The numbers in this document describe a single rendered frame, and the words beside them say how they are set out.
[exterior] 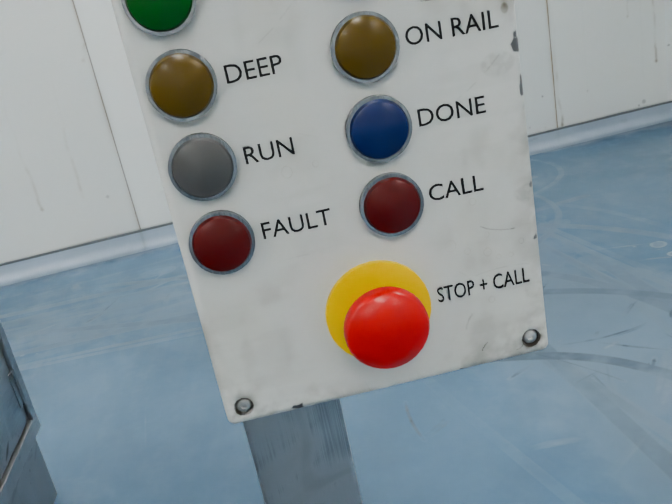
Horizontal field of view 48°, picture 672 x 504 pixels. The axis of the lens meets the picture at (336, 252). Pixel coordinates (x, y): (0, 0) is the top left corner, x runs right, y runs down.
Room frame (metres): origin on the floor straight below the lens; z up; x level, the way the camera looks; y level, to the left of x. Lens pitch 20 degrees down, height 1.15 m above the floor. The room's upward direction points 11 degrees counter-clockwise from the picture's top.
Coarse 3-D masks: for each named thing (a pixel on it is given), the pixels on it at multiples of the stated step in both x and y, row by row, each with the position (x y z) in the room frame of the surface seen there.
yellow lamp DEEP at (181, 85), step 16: (160, 64) 0.32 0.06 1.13; (176, 64) 0.32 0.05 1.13; (192, 64) 0.32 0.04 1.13; (160, 80) 0.32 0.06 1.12; (176, 80) 0.32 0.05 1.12; (192, 80) 0.32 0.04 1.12; (208, 80) 0.32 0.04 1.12; (160, 96) 0.32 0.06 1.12; (176, 96) 0.32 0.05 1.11; (192, 96) 0.32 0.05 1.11; (208, 96) 0.32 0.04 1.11; (176, 112) 0.32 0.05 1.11; (192, 112) 0.32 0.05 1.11
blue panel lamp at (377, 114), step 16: (368, 112) 0.33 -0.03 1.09; (384, 112) 0.33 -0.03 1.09; (400, 112) 0.33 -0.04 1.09; (352, 128) 0.33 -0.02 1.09; (368, 128) 0.33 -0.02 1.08; (384, 128) 0.33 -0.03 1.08; (400, 128) 0.33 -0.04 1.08; (368, 144) 0.33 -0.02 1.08; (384, 144) 0.33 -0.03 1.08; (400, 144) 0.33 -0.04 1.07
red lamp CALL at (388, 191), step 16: (368, 192) 0.33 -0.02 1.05; (384, 192) 0.33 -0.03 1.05; (400, 192) 0.33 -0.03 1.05; (416, 192) 0.33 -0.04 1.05; (368, 208) 0.33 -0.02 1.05; (384, 208) 0.33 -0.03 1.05; (400, 208) 0.33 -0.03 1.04; (416, 208) 0.33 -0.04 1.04; (384, 224) 0.33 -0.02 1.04; (400, 224) 0.33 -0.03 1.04
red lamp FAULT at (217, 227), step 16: (208, 224) 0.32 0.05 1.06; (224, 224) 0.32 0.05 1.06; (240, 224) 0.32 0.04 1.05; (192, 240) 0.32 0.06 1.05; (208, 240) 0.32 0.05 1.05; (224, 240) 0.32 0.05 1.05; (240, 240) 0.32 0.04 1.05; (208, 256) 0.32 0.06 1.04; (224, 256) 0.32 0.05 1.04; (240, 256) 0.32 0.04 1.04
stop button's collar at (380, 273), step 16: (352, 272) 0.33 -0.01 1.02; (368, 272) 0.33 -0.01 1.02; (384, 272) 0.33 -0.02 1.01; (400, 272) 0.33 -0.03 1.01; (336, 288) 0.33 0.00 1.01; (352, 288) 0.33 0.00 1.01; (368, 288) 0.33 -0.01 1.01; (416, 288) 0.33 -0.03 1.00; (448, 288) 0.34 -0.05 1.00; (464, 288) 0.34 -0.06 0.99; (336, 304) 0.33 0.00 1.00; (336, 320) 0.33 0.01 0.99; (336, 336) 0.33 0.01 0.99
